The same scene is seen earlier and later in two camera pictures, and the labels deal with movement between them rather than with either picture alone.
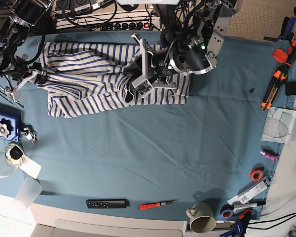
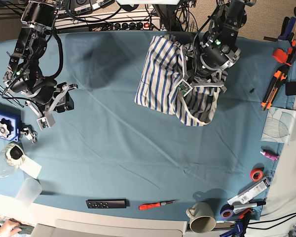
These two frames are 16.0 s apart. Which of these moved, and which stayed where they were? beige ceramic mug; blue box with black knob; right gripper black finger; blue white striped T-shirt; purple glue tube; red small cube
Moved: blue white striped T-shirt; right gripper black finger
Stayed: purple glue tube; blue box with black knob; red small cube; beige ceramic mug
